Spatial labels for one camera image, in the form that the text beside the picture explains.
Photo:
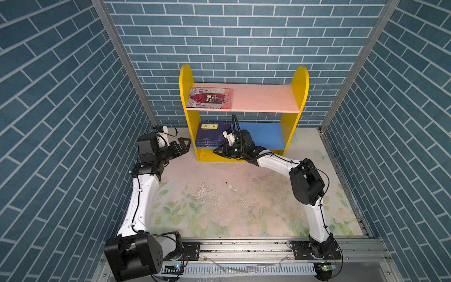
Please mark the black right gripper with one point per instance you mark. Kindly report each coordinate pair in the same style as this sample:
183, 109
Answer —
225, 150

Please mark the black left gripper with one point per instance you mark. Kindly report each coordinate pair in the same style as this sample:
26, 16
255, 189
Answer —
183, 149

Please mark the navy book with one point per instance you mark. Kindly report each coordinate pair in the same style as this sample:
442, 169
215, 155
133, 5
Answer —
211, 134

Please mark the red illustrated cover book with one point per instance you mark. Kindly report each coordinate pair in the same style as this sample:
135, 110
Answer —
210, 98

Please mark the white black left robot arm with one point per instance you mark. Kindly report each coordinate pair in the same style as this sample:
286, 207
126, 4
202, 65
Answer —
136, 252

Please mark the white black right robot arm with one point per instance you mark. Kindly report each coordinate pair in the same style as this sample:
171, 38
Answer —
307, 185

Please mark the floral table mat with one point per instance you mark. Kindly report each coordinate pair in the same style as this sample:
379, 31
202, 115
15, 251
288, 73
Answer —
209, 199

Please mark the yellow pink blue bookshelf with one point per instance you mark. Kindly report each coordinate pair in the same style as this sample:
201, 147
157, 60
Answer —
286, 100

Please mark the left green circuit board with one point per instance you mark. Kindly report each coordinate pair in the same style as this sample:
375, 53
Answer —
172, 269

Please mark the green circuit board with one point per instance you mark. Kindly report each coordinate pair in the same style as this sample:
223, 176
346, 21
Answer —
172, 269
323, 272

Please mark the right green circuit board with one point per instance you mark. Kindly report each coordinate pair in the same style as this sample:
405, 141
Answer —
323, 272

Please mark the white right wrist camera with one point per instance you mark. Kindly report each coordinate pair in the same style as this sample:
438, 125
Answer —
230, 136

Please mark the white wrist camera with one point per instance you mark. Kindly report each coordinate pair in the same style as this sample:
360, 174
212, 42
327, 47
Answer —
161, 131
230, 136

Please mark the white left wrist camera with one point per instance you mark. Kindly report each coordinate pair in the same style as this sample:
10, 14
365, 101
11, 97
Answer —
161, 131

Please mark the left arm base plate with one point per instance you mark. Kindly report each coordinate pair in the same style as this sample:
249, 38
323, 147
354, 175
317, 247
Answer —
190, 250

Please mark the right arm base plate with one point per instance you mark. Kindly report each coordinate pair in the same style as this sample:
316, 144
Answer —
312, 250

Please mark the white slotted cable duct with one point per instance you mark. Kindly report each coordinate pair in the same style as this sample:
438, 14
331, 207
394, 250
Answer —
232, 270

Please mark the aluminium front rail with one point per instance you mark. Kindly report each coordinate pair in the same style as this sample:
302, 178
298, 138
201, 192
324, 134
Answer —
264, 250

